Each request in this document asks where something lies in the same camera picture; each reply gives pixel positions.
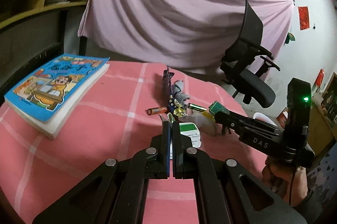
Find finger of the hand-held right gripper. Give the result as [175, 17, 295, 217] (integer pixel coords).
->
[214, 111, 281, 136]

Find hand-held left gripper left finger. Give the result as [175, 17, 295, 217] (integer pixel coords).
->
[32, 121, 171, 224]

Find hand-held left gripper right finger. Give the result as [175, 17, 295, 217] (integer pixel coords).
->
[172, 121, 308, 224]

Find white packet with green label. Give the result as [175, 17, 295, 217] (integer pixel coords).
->
[170, 121, 202, 160]

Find small green box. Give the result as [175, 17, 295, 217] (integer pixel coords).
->
[209, 101, 228, 116]

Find orange battery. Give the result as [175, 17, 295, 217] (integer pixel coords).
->
[147, 106, 169, 116]

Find yellow clear wrapper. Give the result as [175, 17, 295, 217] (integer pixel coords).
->
[174, 105, 188, 118]

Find clear plastic wrapper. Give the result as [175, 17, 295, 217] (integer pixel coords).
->
[184, 112, 218, 136]

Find green battery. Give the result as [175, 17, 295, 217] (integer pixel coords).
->
[187, 103, 208, 112]

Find grey paper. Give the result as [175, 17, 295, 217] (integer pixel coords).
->
[171, 80, 190, 104]

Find blue blister pack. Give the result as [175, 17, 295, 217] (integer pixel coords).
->
[162, 68, 175, 115]

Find person's right forearm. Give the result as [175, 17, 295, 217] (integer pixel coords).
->
[286, 169, 320, 222]

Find person's right hand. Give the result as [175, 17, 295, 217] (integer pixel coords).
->
[262, 157, 307, 203]

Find red cardboard box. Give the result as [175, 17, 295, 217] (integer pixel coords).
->
[276, 107, 289, 125]

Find brown wooden cabinet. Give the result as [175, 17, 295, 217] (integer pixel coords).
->
[308, 97, 337, 156]

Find black office chair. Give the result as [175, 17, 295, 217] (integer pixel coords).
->
[220, 0, 281, 108]

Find blue cartoon book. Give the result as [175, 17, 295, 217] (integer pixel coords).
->
[4, 54, 110, 140]

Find pink hanging curtain cloth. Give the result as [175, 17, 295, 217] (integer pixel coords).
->
[78, 0, 295, 74]

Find red wall paper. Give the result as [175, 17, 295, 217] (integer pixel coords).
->
[298, 6, 309, 30]
[314, 69, 324, 87]

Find black cable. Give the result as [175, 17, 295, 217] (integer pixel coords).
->
[289, 165, 301, 206]

